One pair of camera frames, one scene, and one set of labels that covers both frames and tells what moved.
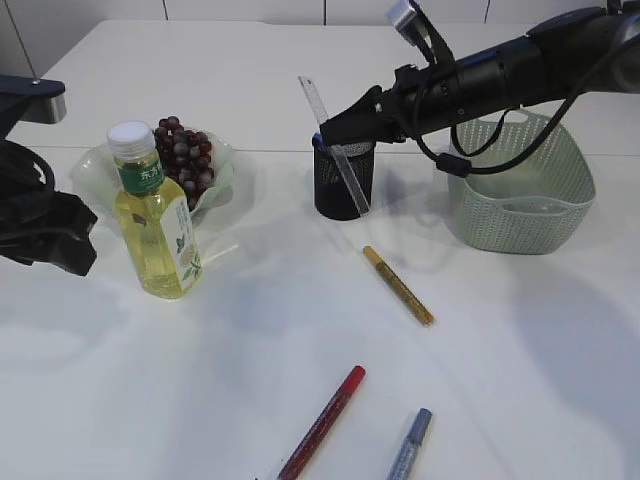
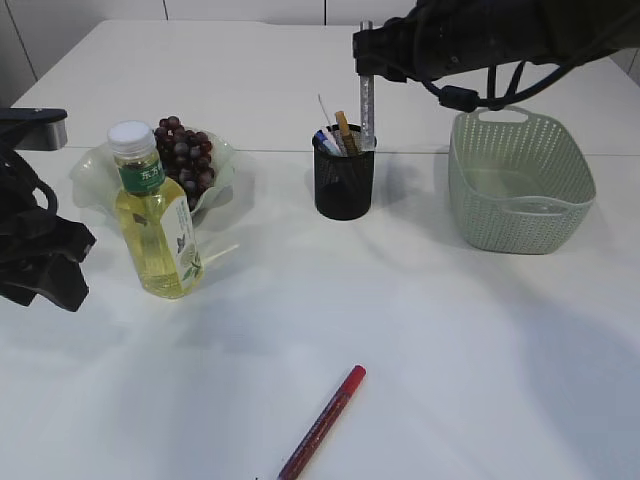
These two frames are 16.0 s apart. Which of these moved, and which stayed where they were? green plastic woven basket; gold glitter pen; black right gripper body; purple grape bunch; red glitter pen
Moved: black right gripper body; gold glitter pen
Stayed: green plastic woven basket; purple grape bunch; red glitter pen
